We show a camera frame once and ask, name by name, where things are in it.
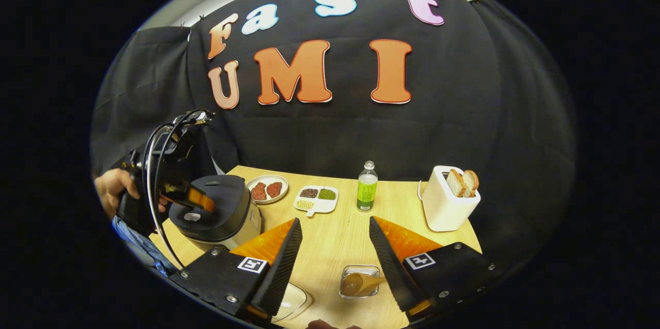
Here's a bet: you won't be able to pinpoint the person's blue jeans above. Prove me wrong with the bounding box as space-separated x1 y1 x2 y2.
112 216 178 277

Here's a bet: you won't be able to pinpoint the white toaster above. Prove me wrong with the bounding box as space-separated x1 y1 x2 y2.
421 166 482 232

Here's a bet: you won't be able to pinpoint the metal wire chopstick holder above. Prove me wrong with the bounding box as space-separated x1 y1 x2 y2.
339 265 381 300

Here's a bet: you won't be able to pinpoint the green drink bottle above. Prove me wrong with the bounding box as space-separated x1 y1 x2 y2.
356 160 378 212

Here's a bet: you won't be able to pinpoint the white divided dish with beans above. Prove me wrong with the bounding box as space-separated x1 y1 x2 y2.
293 185 339 217

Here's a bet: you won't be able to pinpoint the toast slice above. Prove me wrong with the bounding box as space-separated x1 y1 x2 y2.
461 169 480 195
446 169 469 198

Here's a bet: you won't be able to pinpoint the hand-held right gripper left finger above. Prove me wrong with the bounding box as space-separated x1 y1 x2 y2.
169 217 304 319

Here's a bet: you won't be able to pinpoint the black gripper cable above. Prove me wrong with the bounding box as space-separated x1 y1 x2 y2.
142 109 212 268

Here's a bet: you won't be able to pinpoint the round plate with red meat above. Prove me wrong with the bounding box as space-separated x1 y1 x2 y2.
245 174 289 205

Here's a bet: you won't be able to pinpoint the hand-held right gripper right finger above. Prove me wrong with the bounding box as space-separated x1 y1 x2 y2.
368 216 500 319

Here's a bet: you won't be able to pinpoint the dark grey rice cooker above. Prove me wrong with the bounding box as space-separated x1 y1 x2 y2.
169 174 262 252

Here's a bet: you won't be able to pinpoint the wooden spoon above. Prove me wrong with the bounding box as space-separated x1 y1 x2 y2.
341 272 387 297

